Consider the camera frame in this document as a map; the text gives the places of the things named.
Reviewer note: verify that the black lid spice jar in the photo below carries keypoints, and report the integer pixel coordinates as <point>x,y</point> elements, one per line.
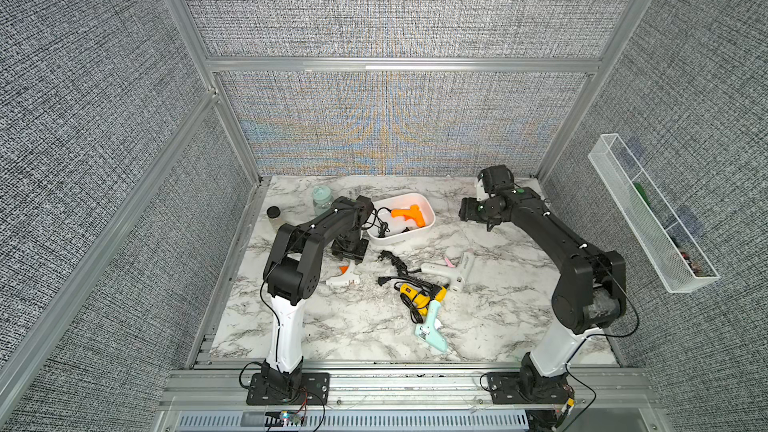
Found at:
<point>275,217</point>

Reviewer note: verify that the orange hot glue gun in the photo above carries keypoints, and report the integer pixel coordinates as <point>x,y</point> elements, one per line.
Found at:
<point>413,213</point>

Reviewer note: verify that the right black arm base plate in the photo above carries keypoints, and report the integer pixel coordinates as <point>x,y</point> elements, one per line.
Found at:
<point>528,387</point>

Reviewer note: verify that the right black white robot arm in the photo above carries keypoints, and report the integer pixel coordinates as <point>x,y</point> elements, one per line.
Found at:
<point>589,294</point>

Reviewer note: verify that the mint lid glass jar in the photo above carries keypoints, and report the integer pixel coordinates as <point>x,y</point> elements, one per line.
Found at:
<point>322,199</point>

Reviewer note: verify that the clear wall-mounted tray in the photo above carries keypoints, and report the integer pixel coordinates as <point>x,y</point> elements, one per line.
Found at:
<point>668,243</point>

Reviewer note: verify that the yellow hot glue gun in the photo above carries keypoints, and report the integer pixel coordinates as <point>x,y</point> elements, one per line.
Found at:
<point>415,294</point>

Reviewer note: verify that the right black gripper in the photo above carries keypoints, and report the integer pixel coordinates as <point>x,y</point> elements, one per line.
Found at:
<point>467,210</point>

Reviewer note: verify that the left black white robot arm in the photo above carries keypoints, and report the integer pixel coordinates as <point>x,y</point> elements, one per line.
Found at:
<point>293,270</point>

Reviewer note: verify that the white pink glue gun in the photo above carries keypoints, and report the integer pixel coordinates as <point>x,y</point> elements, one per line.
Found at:
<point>457,276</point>

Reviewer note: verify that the white plastic storage box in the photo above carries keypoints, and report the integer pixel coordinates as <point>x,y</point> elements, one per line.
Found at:
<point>386,231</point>

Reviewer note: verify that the green item in tray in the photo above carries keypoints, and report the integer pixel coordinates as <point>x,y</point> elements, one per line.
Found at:
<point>639,188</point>

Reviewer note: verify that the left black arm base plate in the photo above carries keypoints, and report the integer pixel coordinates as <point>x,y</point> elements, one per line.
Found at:
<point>312,388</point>

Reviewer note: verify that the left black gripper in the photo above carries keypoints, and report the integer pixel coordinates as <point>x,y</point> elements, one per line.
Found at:
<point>358,255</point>

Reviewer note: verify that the mint green glue gun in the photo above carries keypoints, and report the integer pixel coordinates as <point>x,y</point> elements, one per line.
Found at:
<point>428,332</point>

